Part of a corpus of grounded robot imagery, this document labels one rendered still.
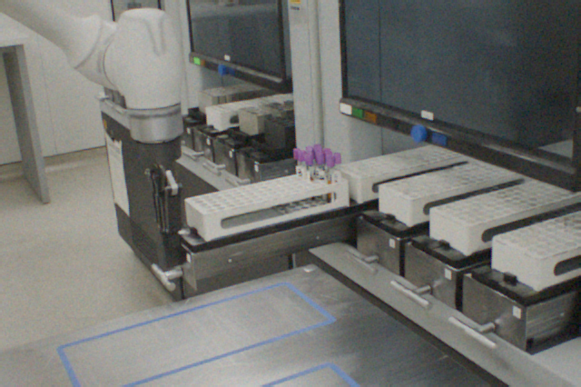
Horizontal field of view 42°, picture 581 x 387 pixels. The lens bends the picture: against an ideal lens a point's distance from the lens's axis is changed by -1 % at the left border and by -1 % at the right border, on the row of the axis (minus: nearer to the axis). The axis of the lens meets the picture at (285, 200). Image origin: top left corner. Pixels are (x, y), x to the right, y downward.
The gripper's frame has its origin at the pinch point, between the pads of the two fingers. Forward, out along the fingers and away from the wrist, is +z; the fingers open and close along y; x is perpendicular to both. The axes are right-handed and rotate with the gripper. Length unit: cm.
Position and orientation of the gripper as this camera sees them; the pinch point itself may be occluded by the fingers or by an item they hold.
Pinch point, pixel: (171, 247)
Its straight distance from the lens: 137.1
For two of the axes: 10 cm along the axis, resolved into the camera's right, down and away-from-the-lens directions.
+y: -4.6, -2.7, 8.5
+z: 0.6, 9.4, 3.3
